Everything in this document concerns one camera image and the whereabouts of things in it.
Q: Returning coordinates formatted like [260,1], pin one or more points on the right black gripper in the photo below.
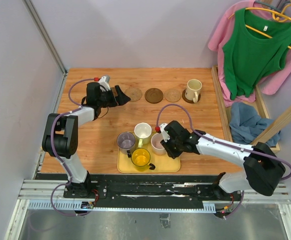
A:
[171,153]

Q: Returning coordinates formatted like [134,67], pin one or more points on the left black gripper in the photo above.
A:
[121,99]

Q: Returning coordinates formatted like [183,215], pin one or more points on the large woven rattan coaster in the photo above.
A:
[134,93]

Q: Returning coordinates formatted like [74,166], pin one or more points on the pink white mug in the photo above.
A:
[156,145]

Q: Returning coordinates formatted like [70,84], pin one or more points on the brown wooden coaster top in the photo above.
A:
[154,95]

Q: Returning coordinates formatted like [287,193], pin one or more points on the brown wooden coaster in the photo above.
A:
[114,92]
[154,95]
[187,100]

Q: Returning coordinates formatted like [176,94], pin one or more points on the white green-handled mug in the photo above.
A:
[143,132]

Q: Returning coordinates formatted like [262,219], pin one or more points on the purple grey mug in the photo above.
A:
[126,143]

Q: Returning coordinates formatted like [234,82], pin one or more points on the small woven rattan coaster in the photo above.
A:
[172,95]

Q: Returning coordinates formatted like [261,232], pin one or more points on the cream beige mug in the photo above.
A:
[193,90]

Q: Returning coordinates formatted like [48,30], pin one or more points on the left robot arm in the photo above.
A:
[61,134]

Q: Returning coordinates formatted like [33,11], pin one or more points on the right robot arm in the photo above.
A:
[261,170]

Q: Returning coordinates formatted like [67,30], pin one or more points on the yellow plastic tray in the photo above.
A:
[163,163]

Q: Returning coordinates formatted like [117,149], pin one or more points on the blue crumpled cloth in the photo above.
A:
[246,124]

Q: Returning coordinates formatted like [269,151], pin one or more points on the green tank top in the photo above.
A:
[257,48]

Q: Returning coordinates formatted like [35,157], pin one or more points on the pink t-shirt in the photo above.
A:
[221,36]

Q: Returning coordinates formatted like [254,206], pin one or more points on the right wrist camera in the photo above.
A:
[160,129]

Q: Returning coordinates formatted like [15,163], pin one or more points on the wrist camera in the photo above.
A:
[160,129]
[103,81]

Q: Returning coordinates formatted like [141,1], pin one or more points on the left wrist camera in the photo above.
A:
[103,81]

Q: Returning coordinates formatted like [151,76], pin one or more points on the yellow black-handled mug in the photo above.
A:
[141,160]

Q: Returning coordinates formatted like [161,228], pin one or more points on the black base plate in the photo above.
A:
[146,192]

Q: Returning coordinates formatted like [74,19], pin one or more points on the aluminium rail frame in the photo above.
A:
[40,217]

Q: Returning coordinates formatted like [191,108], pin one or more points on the aluminium corner post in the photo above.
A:
[44,34]

